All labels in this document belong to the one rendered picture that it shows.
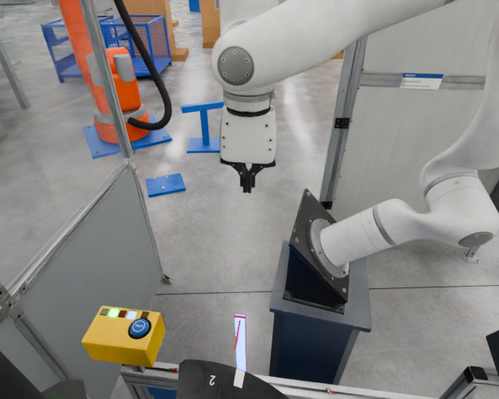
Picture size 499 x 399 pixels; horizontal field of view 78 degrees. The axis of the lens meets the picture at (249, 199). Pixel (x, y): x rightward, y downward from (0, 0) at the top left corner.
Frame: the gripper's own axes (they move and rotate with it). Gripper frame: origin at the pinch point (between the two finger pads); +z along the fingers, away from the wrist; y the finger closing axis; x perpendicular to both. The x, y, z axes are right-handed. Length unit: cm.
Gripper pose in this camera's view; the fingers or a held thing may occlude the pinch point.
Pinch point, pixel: (247, 180)
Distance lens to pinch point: 61.9
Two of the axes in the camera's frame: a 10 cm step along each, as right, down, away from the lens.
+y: -9.9, -0.7, 0.8
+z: -0.1, 8.0, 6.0
